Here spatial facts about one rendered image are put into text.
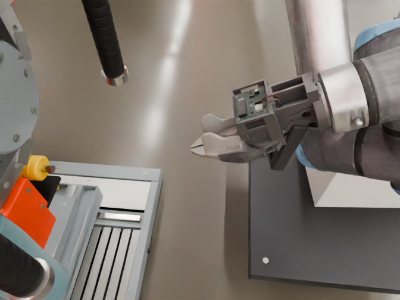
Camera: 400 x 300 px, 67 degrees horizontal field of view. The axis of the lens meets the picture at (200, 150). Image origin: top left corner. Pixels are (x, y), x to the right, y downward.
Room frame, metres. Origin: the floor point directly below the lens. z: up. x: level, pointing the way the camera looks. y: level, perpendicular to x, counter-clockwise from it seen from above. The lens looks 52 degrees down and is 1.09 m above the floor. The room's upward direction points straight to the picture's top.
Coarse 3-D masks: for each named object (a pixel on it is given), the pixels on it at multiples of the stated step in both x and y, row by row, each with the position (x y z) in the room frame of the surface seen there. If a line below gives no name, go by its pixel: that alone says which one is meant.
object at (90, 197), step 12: (60, 192) 0.54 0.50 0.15; (72, 192) 0.52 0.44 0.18; (84, 192) 0.54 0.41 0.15; (96, 192) 0.53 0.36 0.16; (84, 204) 0.49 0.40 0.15; (96, 204) 0.50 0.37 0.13; (84, 216) 0.44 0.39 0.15; (72, 228) 0.40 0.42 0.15; (84, 228) 0.40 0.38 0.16; (72, 240) 0.36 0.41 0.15; (84, 240) 0.37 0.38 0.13; (72, 252) 0.32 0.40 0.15; (84, 252) 0.34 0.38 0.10; (72, 264) 0.28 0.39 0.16; (72, 276) 0.25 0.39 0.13; (72, 288) 0.23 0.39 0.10
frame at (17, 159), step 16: (0, 16) 0.50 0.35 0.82; (16, 16) 0.54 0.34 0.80; (0, 32) 0.50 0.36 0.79; (16, 32) 0.52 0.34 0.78; (0, 160) 0.35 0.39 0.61; (16, 160) 0.34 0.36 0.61; (0, 176) 0.30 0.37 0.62; (16, 176) 0.32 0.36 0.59; (0, 192) 0.28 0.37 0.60; (0, 208) 0.25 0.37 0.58
